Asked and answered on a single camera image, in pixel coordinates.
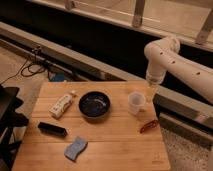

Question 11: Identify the blue object on floor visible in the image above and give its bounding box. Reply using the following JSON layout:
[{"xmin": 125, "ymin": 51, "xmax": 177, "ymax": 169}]
[{"xmin": 50, "ymin": 74, "xmax": 66, "ymax": 82}]

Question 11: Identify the black chair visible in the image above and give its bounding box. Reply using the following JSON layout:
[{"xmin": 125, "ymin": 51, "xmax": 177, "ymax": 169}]
[{"xmin": 0, "ymin": 84, "xmax": 29, "ymax": 169}]

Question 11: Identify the blue sponge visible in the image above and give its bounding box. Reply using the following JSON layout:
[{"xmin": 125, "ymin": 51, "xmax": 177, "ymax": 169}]
[{"xmin": 64, "ymin": 136, "xmax": 88, "ymax": 161}]

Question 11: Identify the black cable on floor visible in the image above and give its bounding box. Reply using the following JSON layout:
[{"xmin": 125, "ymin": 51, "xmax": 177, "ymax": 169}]
[{"xmin": 0, "ymin": 58, "xmax": 54, "ymax": 85}]

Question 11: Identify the white toothpaste tube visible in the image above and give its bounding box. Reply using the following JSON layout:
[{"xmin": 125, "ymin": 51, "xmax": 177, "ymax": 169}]
[{"xmin": 50, "ymin": 91, "xmax": 76, "ymax": 119}]

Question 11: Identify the black rectangular box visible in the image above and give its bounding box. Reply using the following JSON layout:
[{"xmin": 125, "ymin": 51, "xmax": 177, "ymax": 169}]
[{"xmin": 38, "ymin": 122, "xmax": 67, "ymax": 137}]

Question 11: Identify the dark blue bowl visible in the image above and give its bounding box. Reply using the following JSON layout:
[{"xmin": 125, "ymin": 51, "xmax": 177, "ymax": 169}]
[{"xmin": 79, "ymin": 91, "xmax": 111, "ymax": 118}]

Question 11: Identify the clear plastic cup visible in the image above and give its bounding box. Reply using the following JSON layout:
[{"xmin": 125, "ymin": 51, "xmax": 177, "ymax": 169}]
[{"xmin": 128, "ymin": 92, "xmax": 146, "ymax": 115}]

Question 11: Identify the red brown hair clip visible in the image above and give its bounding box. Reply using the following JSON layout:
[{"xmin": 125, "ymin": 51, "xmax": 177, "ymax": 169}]
[{"xmin": 139, "ymin": 120, "xmax": 158, "ymax": 134}]

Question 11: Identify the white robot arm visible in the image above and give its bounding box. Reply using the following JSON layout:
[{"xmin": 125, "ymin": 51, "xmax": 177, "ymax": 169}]
[{"xmin": 144, "ymin": 37, "xmax": 213, "ymax": 104}]

